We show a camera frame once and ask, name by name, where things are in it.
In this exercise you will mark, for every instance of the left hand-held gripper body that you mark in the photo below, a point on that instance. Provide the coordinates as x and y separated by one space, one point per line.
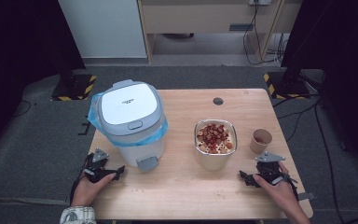
94 169

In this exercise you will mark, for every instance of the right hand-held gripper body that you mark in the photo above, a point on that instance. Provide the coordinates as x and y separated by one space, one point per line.
268 168

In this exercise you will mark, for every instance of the brown paper cup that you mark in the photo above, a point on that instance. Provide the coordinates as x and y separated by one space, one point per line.
256 146

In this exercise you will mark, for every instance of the beige container with strainer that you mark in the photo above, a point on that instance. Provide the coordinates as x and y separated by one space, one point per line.
213 161

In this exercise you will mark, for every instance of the white pedal trash bin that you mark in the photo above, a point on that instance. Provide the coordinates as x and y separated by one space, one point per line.
127 105

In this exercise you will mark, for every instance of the person's left hand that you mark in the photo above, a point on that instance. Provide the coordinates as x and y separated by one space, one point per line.
85 193

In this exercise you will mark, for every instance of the person's right hand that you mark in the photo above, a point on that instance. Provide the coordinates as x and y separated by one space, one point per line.
281 194

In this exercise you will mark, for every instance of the black tape marks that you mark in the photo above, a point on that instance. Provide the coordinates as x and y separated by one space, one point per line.
85 126

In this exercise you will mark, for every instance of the grey tape piece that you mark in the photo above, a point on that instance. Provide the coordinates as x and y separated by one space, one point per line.
307 196

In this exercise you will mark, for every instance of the blue bin liner bag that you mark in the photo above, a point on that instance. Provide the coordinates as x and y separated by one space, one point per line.
155 137

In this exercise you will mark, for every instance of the pile of red dried fruit slices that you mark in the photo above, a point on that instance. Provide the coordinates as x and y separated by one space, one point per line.
213 137

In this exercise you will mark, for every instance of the grey table grommet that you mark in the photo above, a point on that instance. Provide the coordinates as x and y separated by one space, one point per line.
218 101

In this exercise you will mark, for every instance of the striped black stand base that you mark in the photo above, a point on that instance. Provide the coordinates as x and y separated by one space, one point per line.
74 88
287 87

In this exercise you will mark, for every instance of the black curtain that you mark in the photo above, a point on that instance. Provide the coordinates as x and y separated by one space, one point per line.
338 46
18 46

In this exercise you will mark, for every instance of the white cabinet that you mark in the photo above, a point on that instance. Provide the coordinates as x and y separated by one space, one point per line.
102 28

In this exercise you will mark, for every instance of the white power strip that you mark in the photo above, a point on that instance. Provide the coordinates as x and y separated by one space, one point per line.
259 2

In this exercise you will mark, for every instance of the light wooden desk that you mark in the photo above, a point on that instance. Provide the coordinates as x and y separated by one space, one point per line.
192 18

